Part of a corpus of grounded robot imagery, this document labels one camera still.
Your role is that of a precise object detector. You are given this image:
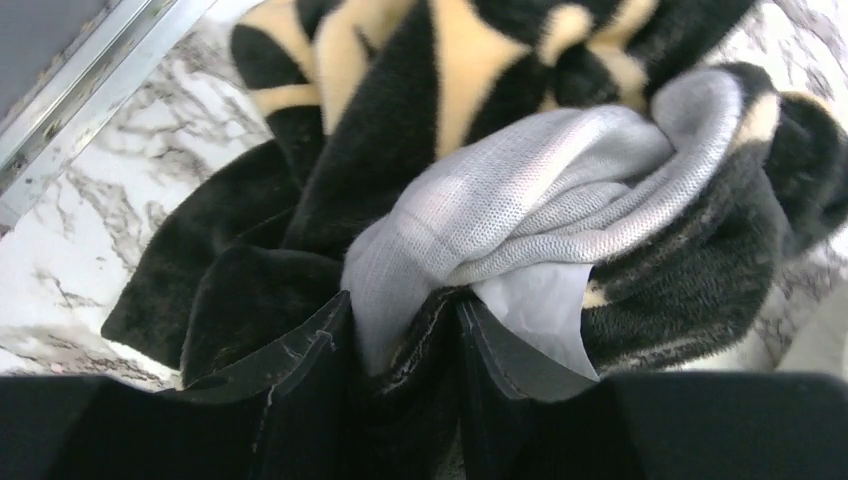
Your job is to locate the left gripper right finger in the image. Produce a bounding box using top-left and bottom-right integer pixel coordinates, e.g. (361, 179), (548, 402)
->
(456, 300), (847, 480)

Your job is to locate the white pillow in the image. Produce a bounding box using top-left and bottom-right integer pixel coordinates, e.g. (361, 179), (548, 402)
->
(776, 285), (847, 380)

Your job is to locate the black floral plush pillowcase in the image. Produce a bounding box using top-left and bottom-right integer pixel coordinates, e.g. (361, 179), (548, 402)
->
(101, 1), (847, 391)

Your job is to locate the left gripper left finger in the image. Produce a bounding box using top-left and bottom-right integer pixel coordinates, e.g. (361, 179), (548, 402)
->
(1, 293), (351, 479)

